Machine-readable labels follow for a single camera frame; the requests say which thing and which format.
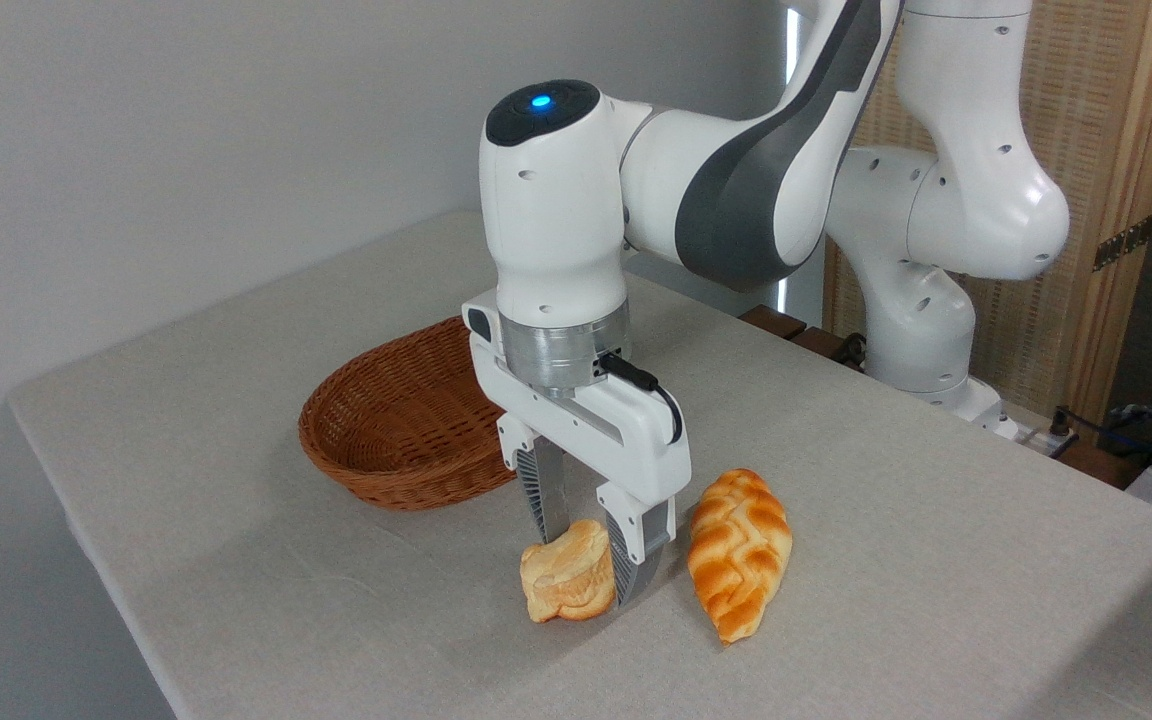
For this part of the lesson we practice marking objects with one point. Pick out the brown wicker basket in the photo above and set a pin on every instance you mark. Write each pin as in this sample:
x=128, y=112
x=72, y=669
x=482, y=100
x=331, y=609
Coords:
x=396, y=430

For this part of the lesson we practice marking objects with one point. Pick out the grey tablecloth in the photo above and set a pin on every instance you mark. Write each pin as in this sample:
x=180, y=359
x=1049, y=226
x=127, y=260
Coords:
x=236, y=500

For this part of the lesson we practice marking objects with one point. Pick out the round pale bread bun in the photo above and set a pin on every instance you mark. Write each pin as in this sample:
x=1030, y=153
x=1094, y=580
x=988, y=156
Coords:
x=566, y=575

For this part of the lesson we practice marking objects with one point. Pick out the metal screen hinge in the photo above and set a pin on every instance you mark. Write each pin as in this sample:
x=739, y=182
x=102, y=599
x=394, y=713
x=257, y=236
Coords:
x=1124, y=243

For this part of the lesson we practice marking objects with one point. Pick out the braided golden bread loaf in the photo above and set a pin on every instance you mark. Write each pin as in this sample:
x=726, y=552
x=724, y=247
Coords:
x=739, y=555

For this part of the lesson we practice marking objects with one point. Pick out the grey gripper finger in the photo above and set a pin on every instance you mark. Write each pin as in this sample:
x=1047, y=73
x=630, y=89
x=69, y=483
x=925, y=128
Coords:
x=641, y=545
x=546, y=490

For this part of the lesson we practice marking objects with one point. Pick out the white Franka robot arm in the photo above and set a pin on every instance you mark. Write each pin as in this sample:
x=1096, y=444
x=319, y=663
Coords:
x=736, y=190

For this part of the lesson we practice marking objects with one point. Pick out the white power strip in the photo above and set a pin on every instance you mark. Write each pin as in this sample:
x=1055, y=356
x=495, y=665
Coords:
x=1031, y=436

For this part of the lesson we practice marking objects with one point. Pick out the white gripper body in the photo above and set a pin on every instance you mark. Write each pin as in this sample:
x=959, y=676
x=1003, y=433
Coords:
x=626, y=430

